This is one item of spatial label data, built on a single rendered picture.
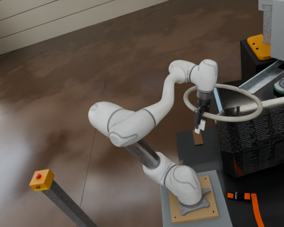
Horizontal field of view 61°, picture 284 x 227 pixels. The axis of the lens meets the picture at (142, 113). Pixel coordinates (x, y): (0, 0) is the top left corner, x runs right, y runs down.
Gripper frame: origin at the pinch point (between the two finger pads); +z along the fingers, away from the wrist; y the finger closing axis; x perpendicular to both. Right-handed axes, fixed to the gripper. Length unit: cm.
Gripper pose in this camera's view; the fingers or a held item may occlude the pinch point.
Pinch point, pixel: (199, 126)
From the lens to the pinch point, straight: 150.1
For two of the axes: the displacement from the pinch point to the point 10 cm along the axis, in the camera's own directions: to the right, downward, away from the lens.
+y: 7.3, -3.6, 5.8
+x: -6.9, -3.7, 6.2
